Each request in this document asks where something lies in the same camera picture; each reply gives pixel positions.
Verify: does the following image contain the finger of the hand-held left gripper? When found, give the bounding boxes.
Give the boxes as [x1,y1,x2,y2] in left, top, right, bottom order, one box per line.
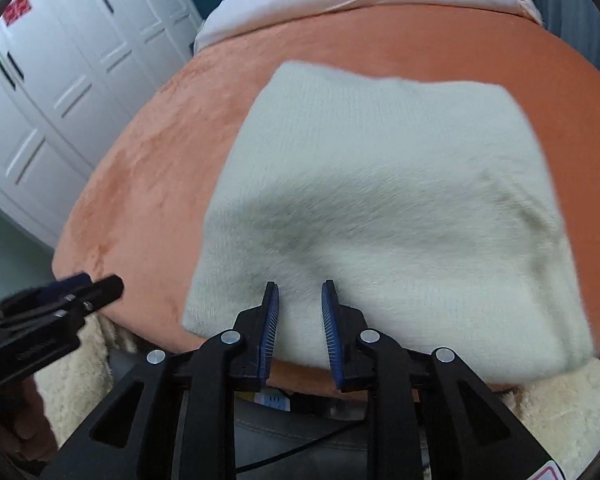
[0,274,126,392]
[0,273,93,326]

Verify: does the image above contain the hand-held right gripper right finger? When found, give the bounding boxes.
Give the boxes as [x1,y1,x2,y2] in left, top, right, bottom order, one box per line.
[320,279,567,480]

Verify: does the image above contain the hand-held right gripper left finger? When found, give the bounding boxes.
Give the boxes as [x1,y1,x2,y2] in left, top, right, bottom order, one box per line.
[40,282,280,480]

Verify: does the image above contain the cream knit cardigan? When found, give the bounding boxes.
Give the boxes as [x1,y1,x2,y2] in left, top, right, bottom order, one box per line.
[182,60,596,387]

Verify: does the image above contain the white power strip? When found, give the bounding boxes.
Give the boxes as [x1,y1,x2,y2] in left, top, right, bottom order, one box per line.
[252,391,293,412]

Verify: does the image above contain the orange plush blanket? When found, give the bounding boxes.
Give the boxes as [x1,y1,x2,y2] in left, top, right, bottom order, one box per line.
[52,4,600,403]

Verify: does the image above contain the white wardrobe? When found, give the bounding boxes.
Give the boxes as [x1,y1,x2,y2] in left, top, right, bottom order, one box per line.
[0,0,207,252]

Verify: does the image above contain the cream fluffy rug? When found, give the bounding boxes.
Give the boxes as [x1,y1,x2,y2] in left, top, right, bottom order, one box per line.
[34,310,600,480]

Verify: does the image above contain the red paper wardrobe sticker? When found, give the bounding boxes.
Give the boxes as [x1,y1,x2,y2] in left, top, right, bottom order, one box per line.
[2,0,34,27]

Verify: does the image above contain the grey-blue curtain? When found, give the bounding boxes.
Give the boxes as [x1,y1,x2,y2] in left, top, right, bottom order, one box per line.
[519,0,600,93]

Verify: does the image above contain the black cable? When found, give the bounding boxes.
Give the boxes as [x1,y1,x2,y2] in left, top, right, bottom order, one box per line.
[236,420,367,472]

